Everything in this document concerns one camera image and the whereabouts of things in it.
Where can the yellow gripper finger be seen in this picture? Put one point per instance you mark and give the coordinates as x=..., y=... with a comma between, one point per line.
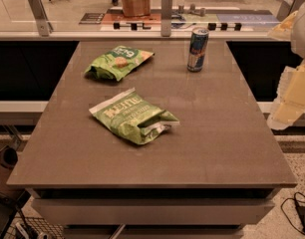
x=283, y=30
x=289, y=105

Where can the blue silver redbull can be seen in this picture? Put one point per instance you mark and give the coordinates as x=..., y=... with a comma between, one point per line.
x=197, y=47

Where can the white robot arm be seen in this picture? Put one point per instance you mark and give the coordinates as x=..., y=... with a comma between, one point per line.
x=297, y=39

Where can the green kettle chips bag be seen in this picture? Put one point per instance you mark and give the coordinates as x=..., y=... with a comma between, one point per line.
x=130, y=117

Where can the green snack bag far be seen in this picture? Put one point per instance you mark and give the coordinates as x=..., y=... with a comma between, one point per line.
x=117, y=63

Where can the white drawer front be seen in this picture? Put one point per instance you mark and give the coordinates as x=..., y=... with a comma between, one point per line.
x=153, y=211

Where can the black round bin left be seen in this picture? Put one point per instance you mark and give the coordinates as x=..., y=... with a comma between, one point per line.
x=8, y=157

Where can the right metal glass post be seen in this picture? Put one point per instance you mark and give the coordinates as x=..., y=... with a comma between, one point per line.
x=287, y=7

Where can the metal glass post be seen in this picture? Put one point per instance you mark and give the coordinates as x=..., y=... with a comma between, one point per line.
x=165, y=25
x=44, y=26
x=287, y=7

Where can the black power adapter with cable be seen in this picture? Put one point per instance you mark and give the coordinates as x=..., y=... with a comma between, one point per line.
x=298, y=199

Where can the middle metal glass post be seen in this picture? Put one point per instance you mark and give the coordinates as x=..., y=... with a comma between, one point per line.
x=165, y=25

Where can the left metal glass post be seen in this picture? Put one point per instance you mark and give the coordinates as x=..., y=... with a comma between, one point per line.
x=44, y=26

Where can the wire basket lower left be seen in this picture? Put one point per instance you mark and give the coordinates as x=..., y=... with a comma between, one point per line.
x=37, y=225

